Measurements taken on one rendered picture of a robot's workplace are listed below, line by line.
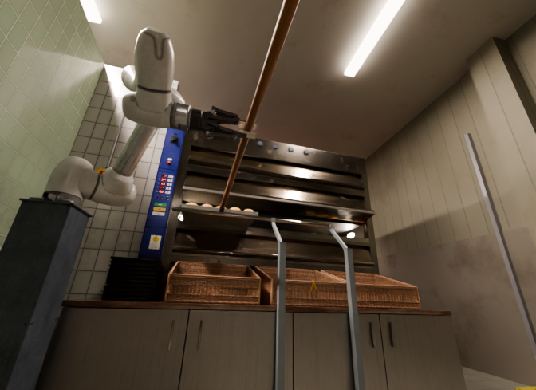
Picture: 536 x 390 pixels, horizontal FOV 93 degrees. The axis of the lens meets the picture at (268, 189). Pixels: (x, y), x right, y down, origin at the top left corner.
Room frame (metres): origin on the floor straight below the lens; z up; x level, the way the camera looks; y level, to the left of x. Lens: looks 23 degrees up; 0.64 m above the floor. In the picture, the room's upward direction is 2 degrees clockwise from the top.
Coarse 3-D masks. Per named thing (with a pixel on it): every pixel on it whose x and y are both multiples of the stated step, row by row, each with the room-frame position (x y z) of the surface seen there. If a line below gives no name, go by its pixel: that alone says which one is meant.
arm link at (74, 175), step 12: (72, 156) 1.16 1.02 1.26; (60, 168) 1.13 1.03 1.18; (72, 168) 1.14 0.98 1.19; (84, 168) 1.18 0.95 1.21; (48, 180) 1.15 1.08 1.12; (60, 180) 1.13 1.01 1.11; (72, 180) 1.15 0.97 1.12; (84, 180) 1.19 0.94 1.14; (96, 180) 1.23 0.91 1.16; (72, 192) 1.17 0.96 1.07; (84, 192) 1.22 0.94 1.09
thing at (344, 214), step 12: (192, 192) 1.93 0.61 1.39; (204, 192) 1.93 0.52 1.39; (216, 192) 1.94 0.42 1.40; (216, 204) 2.12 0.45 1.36; (228, 204) 2.12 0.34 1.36; (240, 204) 2.13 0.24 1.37; (252, 204) 2.13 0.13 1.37; (264, 204) 2.13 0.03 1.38; (276, 204) 2.13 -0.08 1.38; (288, 204) 2.13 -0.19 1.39; (300, 204) 2.14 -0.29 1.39; (312, 204) 2.16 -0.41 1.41; (324, 216) 2.37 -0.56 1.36; (336, 216) 2.37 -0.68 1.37; (348, 216) 2.38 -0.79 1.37; (360, 216) 2.38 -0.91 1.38
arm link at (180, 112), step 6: (174, 102) 0.67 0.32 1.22; (174, 108) 0.67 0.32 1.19; (180, 108) 0.67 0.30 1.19; (186, 108) 0.68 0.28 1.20; (174, 114) 0.67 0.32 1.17; (180, 114) 0.68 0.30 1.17; (186, 114) 0.68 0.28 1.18; (174, 120) 0.69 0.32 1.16; (180, 120) 0.69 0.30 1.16; (186, 120) 0.69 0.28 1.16; (174, 126) 0.71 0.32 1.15; (180, 126) 0.71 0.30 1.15; (186, 126) 0.71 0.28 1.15
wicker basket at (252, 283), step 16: (176, 272) 1.97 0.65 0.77; (192, 272) 2.01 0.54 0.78; (208, 272) 2.04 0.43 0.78; (224, 272) 2.07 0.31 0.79; (240, 272) 2.10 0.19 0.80; (176, 288) 1.95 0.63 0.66; (192, 288) 1.58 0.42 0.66; (208, 288) 1.61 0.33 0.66; (240, 288) 2.07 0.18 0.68; (256, 288) 1.67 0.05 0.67; (240, 304) 1.65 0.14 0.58; (256, 304) 1.67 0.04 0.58
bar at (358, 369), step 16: (176, 208) 1.65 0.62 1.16; (272, 224) 1.81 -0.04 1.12; (304, 224) 1.90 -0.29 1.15; (320, 224) 1.93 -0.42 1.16; (352, 256) 1.74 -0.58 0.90; (352, 272) 1.74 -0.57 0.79; (352, 288) 1.73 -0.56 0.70; (352, 304) 1.73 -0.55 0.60; (352, 320) 1.74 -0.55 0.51; (352, 336) 1.75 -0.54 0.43
